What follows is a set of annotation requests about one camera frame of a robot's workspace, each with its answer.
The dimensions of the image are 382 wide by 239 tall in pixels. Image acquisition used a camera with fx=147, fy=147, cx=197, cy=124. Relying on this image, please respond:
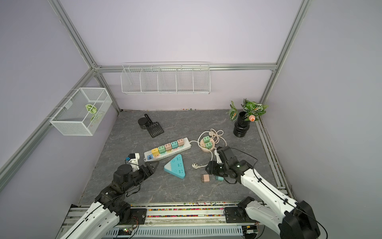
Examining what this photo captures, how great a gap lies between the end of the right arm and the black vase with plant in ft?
0.90

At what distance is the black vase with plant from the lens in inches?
32.5

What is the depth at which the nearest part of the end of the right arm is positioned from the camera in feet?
1.89
